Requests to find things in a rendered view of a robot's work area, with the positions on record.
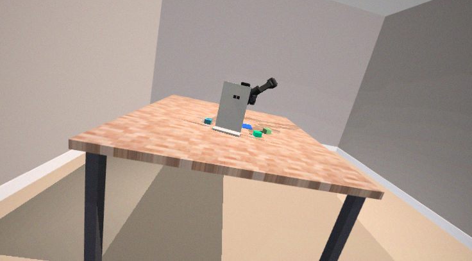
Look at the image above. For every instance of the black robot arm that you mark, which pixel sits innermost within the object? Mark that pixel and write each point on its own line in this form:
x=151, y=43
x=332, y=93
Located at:
x=271, y=83

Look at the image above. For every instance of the light grey flat panel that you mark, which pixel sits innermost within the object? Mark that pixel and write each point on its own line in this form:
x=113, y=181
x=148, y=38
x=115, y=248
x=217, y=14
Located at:
x=232, y=108

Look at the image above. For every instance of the blue flat square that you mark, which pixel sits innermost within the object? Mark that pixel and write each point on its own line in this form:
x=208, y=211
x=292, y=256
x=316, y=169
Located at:
x=247, y=126

